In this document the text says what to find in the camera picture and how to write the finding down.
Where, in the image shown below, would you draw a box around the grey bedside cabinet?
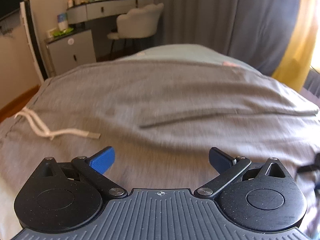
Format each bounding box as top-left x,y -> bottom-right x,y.
45,29 -> 97,77

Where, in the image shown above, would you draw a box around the grey sweatpants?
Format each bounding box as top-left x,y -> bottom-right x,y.
1,60 -> 319,239

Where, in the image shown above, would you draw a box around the grey vanity desk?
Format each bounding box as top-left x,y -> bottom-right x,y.
66,0 -> 154,24

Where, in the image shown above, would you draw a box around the grey curtain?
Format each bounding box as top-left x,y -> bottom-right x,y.
155,0 -> 300,76

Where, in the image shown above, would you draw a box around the light blue patterned bedsheet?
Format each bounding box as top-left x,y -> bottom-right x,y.
120,43 -> 261,74

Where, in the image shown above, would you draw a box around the white vanity chair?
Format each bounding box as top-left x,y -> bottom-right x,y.
107,3 -> 164,40

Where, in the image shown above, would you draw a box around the yellow curtain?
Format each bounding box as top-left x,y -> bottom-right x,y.
272,0 -> 318,92

